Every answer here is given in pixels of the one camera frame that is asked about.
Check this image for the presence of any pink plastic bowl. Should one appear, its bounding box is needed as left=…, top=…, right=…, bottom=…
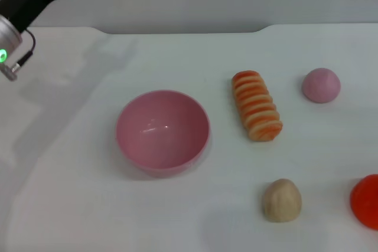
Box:
left=115, top=89, right=212, bottom=179

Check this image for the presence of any orange striped bread roll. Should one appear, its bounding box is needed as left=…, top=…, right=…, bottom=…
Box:
left=231, top=70, right=284, bottom=142

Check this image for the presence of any pink round bun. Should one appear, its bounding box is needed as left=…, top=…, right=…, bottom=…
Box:
left=301, top=67, right=341, bottom=104

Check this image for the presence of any beige round bun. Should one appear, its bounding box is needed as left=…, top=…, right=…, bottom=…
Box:
left=262, top=178, right=303, bottom=224

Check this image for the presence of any red round bun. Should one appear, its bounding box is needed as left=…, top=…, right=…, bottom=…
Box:
left=350, top=174, right=378, bottom=231

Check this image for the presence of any left arm cable with plug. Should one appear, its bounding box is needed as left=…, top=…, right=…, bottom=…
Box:
left=0, top=28, right=37, bottom=82

